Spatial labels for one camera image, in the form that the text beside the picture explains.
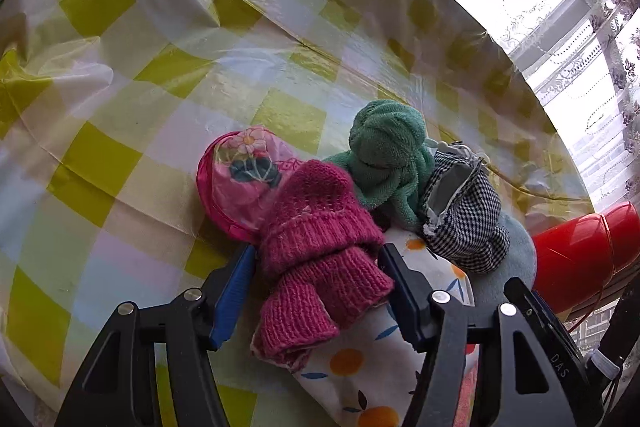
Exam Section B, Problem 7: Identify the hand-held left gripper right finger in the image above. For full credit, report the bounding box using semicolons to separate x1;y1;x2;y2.
378;243;591;427

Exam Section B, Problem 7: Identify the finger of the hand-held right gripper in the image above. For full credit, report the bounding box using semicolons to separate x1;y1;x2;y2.
502;277;601;413

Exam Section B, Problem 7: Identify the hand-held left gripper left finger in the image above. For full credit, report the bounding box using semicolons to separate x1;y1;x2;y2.
52;244;258;427

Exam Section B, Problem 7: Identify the white fruit print cloth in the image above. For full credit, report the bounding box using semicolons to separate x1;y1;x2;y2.
290;229;476;427

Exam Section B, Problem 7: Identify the light blue soft pouch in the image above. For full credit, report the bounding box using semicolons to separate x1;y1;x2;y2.
470;212;538;308

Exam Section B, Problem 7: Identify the magenta knitted sock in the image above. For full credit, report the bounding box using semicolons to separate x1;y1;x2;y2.
250;159;396;365

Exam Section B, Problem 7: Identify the black white houndstooth pouch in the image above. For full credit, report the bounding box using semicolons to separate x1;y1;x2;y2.
417;139;511;275

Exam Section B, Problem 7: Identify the pink floral pouch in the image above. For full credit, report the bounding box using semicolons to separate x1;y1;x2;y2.
196;125;306;245

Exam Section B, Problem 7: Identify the green towel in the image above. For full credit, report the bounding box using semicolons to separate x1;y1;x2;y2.
322;99;436;233

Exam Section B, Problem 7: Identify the red thermos flask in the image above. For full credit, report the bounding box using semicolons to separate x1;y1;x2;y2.
530;202;640;313

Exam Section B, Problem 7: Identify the green checkered plastic tablecloth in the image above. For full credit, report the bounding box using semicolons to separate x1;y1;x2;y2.
0;0;596;427

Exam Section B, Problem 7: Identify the sheer floral lace curtain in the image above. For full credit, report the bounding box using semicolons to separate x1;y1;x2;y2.
280;0;640;208

